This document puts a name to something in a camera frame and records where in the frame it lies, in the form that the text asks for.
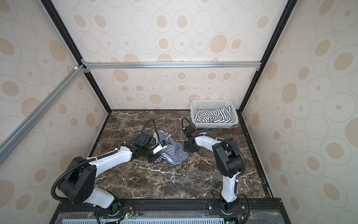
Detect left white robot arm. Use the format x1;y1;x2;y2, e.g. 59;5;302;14
51;133;167;214

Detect left aluminium frame rail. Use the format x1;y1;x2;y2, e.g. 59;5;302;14
1;64;84;163

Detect white plastic laundry basket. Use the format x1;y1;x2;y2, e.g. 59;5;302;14
191;100;239;129

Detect aluminium frame rail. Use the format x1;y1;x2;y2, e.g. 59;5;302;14
1;64;84;163
84;61;262;69

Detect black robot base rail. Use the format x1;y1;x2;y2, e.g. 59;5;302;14
50;198;290;224

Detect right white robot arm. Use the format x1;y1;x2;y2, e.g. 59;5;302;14
183;126;246;213

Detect back aluminium frame rail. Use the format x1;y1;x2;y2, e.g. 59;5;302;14
84;61;262;69

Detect striped tank top in basket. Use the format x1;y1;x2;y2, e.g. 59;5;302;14
194;106;234;123

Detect blue white striped tank top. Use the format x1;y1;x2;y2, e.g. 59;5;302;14
153;131;189;165

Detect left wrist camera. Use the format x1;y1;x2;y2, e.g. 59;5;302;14
152;141;167;154

